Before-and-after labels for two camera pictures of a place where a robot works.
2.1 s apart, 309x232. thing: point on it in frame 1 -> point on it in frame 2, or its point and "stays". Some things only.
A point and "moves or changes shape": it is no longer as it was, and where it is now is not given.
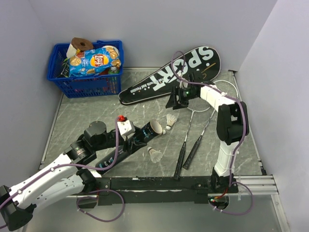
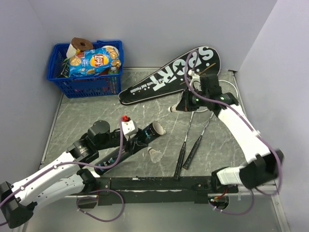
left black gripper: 133,144 stays
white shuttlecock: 162,131 stays
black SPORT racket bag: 203,63 stays
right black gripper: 173,101 -> 185,105
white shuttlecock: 171,119 moves or changes shape
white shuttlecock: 155,155 stays
